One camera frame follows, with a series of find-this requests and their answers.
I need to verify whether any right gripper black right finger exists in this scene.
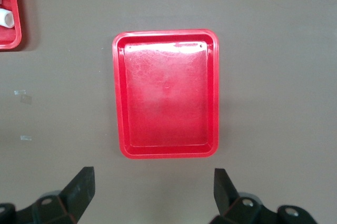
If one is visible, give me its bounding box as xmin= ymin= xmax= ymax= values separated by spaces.
xmin=213 ymin=168 xmax=316 ymax=224

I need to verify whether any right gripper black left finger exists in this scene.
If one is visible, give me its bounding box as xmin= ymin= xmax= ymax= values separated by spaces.
xmin=0 ymin=166 xmax=96 ymax=224

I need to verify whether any empty red plastic tray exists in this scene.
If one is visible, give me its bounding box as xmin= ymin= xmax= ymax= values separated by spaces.
xmin=112 ymin=28 xmax=220 ymax=160

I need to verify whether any white pipe union fitting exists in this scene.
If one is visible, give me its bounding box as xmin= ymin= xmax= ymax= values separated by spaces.
xmin=0 ymin=7 xmax=15 ymax=29

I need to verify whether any red tray holding fittings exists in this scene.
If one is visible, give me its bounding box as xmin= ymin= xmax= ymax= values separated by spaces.
xmin=0 ymin=0 xmax=22 ymax=50

